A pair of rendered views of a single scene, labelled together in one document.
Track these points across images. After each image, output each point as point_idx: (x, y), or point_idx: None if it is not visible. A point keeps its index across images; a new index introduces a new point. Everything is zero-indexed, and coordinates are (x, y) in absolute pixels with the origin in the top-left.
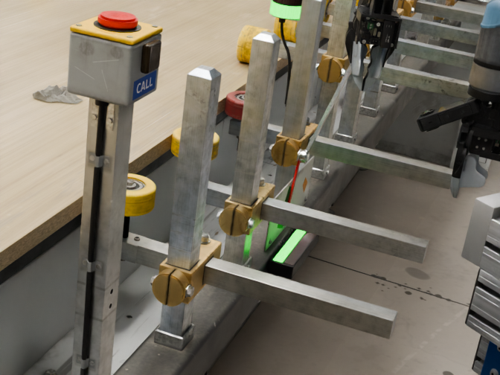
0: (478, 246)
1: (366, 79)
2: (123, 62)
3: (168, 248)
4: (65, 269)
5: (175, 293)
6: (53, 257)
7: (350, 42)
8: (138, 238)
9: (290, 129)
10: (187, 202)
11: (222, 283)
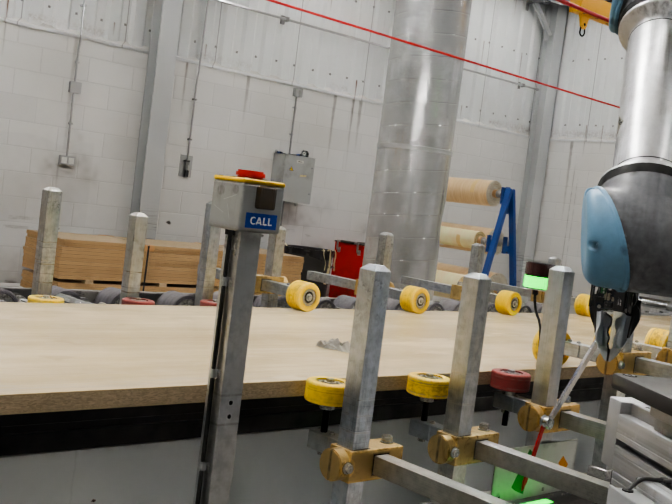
0: (611, 446)
1: (611, 350)
2: (238, 195)
3: (339, 429)
4: (280, 463)
5: (335, 467)
6: (265, 442)
7: (594, 312)
8: (332, 433)
9: (538, 396)
10: (354, 383)
11: (386, 474)
